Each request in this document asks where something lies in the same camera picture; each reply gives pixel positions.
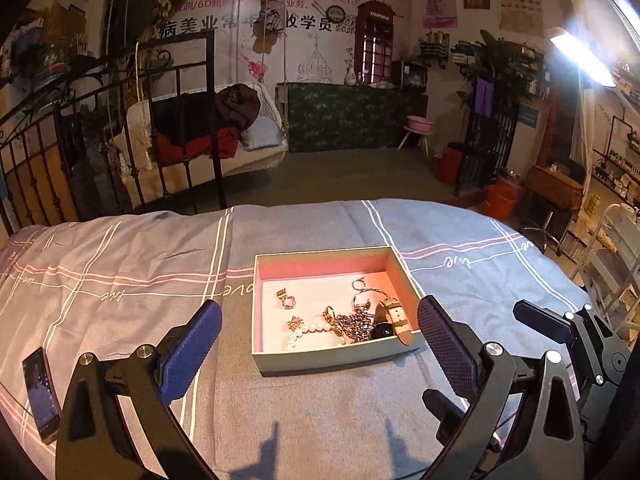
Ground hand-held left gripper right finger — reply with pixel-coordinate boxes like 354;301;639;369
416;296;586;480

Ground red phone booth wall decal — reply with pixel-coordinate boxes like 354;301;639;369
356;0;396;86

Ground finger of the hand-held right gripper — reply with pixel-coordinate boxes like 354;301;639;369
512;299;598;356

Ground grey jewelry box pink inside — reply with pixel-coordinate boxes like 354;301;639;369
251;246;426;376

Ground tangled gold chain necklace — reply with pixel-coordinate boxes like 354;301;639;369
335;312;376;345

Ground white pearl bracelet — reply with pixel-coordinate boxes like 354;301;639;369
285;322;348;352

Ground purple cloth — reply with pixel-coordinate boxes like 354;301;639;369
475;77;495;116

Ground wall shelf with bottles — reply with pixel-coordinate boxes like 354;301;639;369
592;135;640;196

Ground dark maroon jacket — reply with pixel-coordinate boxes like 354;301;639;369
215;84;262;133

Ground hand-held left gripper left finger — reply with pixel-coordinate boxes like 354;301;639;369
54;299;223;480

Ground green floral covered cabinet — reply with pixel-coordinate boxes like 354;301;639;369
287;82;428;153

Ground grey striped bedspread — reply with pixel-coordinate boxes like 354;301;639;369
0;199;598;480

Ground bright light panel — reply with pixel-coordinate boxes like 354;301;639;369
547;27;618;88

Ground tan strap wristwatch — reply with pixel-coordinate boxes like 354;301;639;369
370;299;421;347

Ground brown wicker trunk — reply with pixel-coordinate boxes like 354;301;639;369
525;165;583;211

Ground light blue pillow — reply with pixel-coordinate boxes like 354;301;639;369
241;117;282;152

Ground black metal plant rack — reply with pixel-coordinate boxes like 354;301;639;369
452;80;521;196

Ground black metal bed frame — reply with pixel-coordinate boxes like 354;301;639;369
0;30;226;236

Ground black swivel stool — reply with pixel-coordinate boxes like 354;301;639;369
520;207;563;253

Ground black smartphone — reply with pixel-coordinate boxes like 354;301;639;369
22;346;63;446

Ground red bin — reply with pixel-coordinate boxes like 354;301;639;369
435;142;463;186

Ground white trolley cart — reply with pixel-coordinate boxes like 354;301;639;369
582;202;640;341

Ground red cloth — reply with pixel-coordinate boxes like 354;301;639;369
155;127;241;163

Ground orange bucket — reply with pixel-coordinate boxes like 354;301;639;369
486;182;523;221

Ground thin metal bangle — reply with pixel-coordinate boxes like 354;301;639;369
352;287;391;316

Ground small black monitor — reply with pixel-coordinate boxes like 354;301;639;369
392;60;428;93

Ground white wicker hanging swing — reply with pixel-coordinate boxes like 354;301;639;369
112;80;290;181

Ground black clothes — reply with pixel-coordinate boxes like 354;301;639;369
150;95;221;141

